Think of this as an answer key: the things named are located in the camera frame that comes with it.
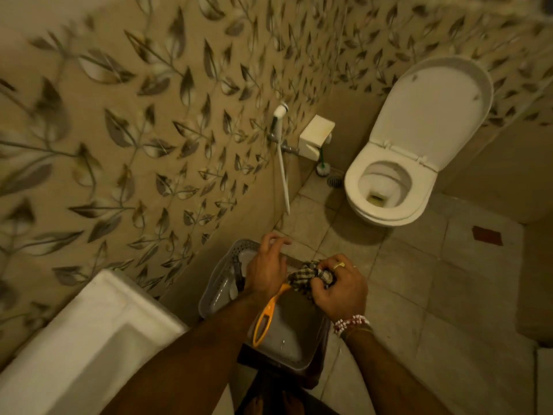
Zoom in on person's left hand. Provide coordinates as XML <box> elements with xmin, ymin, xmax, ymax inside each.
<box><xmin>244</xmin><ymin>232</ymin><xmax>293</xmax><ymax>305</ymax></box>

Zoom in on person's right hand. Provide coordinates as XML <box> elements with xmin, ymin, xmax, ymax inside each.
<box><xmin>310</xmin><ymin>254</ymin><xmax>369</xmax><ymax>323</ymax></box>

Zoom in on white spray bottle black trigger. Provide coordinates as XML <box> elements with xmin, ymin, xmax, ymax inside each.
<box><xmin>229</xmin><ymin>250</ymin><xmax>260</xmax><ymax>299</ymax></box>

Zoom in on checkered cleaning cloth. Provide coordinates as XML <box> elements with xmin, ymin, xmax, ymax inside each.
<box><xmin>288</xmin><ymin>261</ymin><xmax>337</xmax><ymax>297</ymax></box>

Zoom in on orange plastic squeegee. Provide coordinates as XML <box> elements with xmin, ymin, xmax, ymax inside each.
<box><xmin>252</xmin><ymin>282</ymin><xmax>293</xmax><ymax>349</ymax></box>

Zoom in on person's left forearm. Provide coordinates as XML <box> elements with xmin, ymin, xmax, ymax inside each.
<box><xmin>101</xmin><ymin>293</ymin><xmax>264</xmax><ymax>415</ymax></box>

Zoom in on person's right forearm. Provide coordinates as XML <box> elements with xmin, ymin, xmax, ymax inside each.
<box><xmin>343</xmin><ymin>326</ymin><xmax>452</xmax><ymax>415</ymax></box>

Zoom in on grey plastic basket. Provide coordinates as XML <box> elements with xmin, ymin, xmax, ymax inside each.
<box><xmin>198</xmin><ymin>239</ymin><xmax>331</xmax><ymax>372</ymax></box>

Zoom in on white toilet paper box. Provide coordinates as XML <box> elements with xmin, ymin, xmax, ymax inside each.
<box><xmin>298</xmin><ymin>115</ymin><xmax>336</xmax><ymax>162</ymax></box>

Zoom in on white bidet sprayer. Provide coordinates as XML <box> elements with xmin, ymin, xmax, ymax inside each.
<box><xmin>267</xmin><ymin>103</ymin><xmax>300</xmax><ymax>216</ymax></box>

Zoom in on white ceramic sink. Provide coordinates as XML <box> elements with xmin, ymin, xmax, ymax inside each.
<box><xmin>0</xmin><ymin>269</ymin><xmax>234</xmax><ymax>415</ymax></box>

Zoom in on red and white bead bracelets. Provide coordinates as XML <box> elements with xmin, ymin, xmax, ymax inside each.
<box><xmin>332</xmin><ymin>314</ymin><xmax>374</xmax><ymax>340</ymax></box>

